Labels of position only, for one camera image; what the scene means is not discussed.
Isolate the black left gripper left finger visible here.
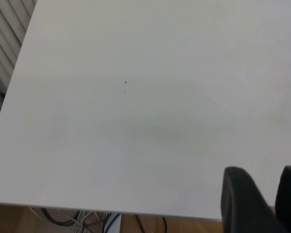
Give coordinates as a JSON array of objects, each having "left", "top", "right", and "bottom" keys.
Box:
[{"left": 220, "top": 166, "right": 290, "bottom": 233}]

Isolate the white table leg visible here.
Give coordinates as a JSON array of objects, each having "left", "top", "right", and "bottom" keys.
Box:
[{"left": 104, "top": 213, "right": 123, "bottom": 233}]

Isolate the white slatted panel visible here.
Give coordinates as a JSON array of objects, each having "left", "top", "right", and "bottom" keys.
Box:
[{"left": 0, "top": 0, "right": 37, "bottom": 108}]

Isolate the black floor cable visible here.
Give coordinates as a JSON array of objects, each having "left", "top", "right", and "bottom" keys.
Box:
[
  {"left": 40, "top": 208, "right": 76, "bottom": 227},
  {"left": 134, "top": 214, "right": 167, "bottom": 233},
  {"left": 102, "top": 213, "right": 122, "bottom": 233}
]

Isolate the white floor cable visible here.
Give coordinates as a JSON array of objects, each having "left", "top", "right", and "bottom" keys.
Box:
[
  {"left": 28, "top": 206, "right": 84, "bottom": 231},
  {"left": 74, "top": 210, "right": 99, "bottom": 233}
]

